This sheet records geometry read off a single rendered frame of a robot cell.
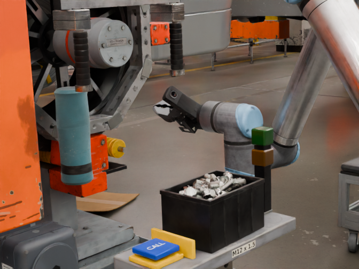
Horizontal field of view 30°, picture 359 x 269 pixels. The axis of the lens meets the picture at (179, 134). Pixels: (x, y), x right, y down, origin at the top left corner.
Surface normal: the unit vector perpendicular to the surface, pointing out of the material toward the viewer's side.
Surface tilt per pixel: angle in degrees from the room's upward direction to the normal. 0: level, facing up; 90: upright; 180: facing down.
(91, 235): 0
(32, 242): 23
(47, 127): 90
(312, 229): 0
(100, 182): 90
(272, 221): 0
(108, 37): 90
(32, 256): 90
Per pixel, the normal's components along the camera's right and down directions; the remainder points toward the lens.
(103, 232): -0.04, -0.98
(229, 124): -0.69, 0.18
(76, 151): 0.26, 0.22
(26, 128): 0.73, 0.12
